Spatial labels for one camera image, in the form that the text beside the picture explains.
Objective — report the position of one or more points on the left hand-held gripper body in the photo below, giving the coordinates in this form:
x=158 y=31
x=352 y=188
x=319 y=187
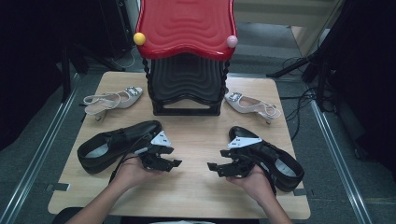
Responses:
x=160 y=140

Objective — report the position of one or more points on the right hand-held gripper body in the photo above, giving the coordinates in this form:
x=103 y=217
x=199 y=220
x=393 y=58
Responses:
x=244 y=142

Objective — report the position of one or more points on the white heeled slingback shoe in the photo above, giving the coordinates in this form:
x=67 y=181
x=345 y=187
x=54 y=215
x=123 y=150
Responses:
x=246 y=104
x=130 y=96

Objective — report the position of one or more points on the red and black shoe rack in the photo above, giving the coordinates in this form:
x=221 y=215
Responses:
x=186 y=25

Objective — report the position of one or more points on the person's right hand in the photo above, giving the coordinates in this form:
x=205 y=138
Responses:
x=257 y=185

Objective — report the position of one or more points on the person's left hand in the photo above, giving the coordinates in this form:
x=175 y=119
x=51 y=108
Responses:
x=134 y=174

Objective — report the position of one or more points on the grey tape strip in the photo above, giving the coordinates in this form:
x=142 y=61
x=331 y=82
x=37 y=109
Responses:
x=59 y=187
x=300 y=192

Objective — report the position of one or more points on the black tripod stand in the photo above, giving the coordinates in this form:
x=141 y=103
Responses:
x=292 y=66

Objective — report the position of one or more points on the black curtain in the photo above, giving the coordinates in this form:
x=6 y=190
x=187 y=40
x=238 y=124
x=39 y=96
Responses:
x=370 y=77
x=28 y=62

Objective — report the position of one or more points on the metal floor rail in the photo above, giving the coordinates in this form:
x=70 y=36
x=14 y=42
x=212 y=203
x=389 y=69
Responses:
x=339 y=161
x=37 y=152

